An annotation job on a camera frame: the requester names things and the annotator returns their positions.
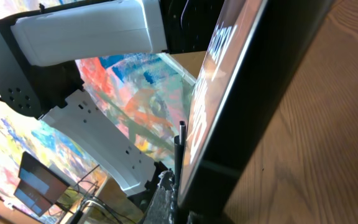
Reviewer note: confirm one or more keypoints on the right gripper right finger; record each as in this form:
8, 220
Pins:
195, 218

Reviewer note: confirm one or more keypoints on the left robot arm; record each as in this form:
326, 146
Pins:
103, 74

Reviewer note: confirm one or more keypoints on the colourful painted backdrop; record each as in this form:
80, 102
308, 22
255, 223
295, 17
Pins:
91, 186

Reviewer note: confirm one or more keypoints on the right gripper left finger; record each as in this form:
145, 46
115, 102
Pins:
163, 205

